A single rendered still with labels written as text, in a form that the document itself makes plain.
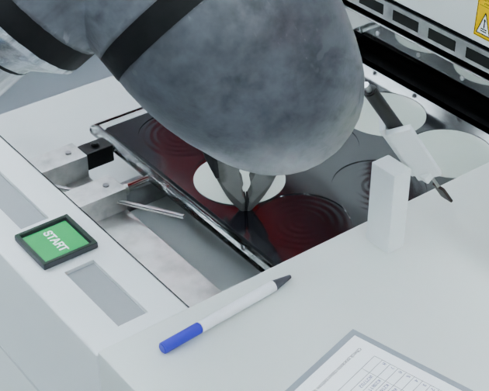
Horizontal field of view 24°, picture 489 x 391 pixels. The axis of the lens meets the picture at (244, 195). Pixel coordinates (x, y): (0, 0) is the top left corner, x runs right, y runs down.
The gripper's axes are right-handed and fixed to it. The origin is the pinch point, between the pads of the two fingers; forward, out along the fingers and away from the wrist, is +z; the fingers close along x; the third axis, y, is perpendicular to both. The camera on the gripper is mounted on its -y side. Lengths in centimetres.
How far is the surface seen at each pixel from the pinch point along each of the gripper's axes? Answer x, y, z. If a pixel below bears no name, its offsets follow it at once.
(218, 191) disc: 2.5, 4.3, 1.2
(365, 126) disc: -15.9, 15.7, 1.3
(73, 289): 17.2, -17.6, -4.7
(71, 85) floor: 28, 190, 91
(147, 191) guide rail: 9.9, 14.1, 7.4
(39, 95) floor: 37, 186, 91
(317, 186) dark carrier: -8.1, 4.1, 1.2
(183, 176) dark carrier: 6.0, 7.6, 1.3
